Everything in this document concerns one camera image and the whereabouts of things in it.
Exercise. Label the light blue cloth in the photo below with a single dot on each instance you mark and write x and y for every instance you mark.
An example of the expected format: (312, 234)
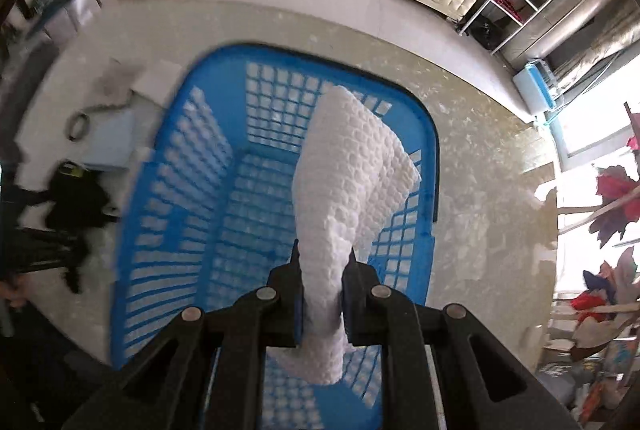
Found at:
(110, 141)

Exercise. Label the black plush toy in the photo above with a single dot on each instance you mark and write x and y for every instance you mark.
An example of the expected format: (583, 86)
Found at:
(48, 229)

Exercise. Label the light blue storage bin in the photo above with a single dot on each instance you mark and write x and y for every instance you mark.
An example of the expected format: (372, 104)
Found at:
(535, 83)

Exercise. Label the patterned curtain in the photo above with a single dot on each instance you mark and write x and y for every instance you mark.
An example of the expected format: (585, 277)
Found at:
(620, 31)

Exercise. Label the blue plastic laundry basket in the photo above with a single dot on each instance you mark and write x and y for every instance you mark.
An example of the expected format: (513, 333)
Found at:
(212, 214)

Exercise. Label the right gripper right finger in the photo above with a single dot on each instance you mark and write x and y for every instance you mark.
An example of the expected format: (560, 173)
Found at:
(362, 326)

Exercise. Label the white textured foam sheet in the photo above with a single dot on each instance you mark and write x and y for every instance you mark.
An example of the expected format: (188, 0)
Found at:
(352, 175)

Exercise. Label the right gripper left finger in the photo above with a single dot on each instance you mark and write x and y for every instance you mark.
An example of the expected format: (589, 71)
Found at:
(285, 317)

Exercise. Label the grey fuzzy mat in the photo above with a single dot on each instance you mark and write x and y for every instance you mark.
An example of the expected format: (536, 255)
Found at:
(112, 89)

